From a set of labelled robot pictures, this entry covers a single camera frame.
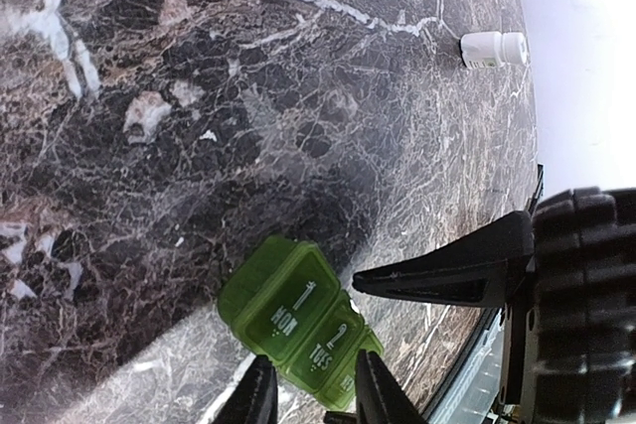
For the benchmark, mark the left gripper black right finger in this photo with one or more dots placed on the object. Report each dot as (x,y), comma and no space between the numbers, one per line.
(379,398)

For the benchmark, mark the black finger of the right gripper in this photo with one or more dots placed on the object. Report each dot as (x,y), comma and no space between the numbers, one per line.
(482,269)

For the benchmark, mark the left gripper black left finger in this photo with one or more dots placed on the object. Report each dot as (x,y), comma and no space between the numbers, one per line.
(255,400)

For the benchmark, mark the green weekly pill organizer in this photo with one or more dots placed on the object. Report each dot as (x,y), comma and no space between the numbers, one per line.
(287,303)

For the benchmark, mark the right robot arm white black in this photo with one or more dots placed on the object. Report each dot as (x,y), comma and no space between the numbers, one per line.
(564,278)

